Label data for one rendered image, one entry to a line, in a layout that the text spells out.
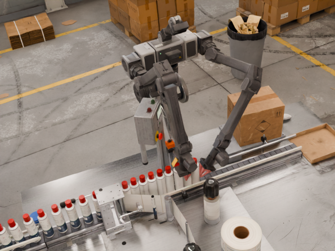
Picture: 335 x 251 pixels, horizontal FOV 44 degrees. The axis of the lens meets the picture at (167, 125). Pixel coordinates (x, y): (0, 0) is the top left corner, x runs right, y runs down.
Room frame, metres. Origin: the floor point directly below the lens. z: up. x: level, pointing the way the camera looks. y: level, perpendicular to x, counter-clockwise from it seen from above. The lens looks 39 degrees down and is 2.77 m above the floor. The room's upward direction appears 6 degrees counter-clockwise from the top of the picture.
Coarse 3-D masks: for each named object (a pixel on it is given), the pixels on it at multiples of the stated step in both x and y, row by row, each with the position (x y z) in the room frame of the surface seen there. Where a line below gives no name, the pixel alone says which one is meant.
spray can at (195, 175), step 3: (195, 159) 1.73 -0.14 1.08; (195, 162) 1.72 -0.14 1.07; (198, 165) 1.72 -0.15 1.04; (198, 168) 1.72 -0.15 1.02; (195, 171) 1.71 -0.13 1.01; (198, 171) 1.72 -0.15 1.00; (192, 174) 1.72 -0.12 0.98; (195, 174) 1.71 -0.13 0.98; (198, 174) 1.72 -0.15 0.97; (192, 177) 1.72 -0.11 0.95; (195, 177) 1.71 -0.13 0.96; (198, 177) 1.72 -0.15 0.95; (192, 180) 1.72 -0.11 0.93; (195, 180) 1.71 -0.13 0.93; (198, 180) 1.72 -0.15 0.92; (192, 183) 1.72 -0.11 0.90
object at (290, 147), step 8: (272, 152) 1.93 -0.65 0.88; (280, 152) 1.92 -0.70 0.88; (296, 152) 1.91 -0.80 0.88; (248, 160) 1.88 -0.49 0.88; (256, 160) 1.87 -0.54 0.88; (272, 160) 1.86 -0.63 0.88; (224, 168) 1.83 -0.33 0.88; (232, 168) 1.83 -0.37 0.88; (248, 168) 1.81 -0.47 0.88; (208, 176) 1.78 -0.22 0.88; (224, 176) 1.77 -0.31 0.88; (112, 208) 1.61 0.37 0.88; (96, 216) 1.57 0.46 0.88; (88, 224) 1.52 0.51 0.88; (96, 224) 1.51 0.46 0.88; (56, 232) 1.48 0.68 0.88; (72, 232) 1.47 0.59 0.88; (48, 240) 1.44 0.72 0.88
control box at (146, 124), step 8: (144, 104) 1.79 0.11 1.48; (136, 112) 1.72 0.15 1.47; (144, 112) 1.72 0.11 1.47; (152, 112) 1.71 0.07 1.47; (136, 120) 1.69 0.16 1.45; (144, 120) 1.67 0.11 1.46; (152, 120) 1.67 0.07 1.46; (136, 128) 1.69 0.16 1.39; (144, 128) 1.68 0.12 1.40; (152, 128) 1.66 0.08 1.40; (160, 128) 1.76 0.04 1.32; (144, 136) 1.68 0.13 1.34; (152, 136) 1.67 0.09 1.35; (152, 144) 1.67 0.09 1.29
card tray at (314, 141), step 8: (312, 128) 2.13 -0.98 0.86; (320, 128) 2.15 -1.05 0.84; (328, 128) 2.14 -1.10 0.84; (296, 136) 2.10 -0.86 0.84; (304, 136) 2.09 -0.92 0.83; (312, 136) 2.09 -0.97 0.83; (320, 136) 2.08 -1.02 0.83; (328, 136) 2.07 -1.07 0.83; (296, 144) 2.03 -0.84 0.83; (304, 144) 2.02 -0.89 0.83; (312, 144) 2.01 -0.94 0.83; (320, 144) 2.00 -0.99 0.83; (328, 144) 1.99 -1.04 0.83; (304, 152) 1.94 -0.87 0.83; (312, 152) 1.93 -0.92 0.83; (320, 152) 1.93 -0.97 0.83; (328, 152) 1.92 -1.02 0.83; (312, 160) 1.84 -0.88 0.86; (320, 160) 1.85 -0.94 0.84
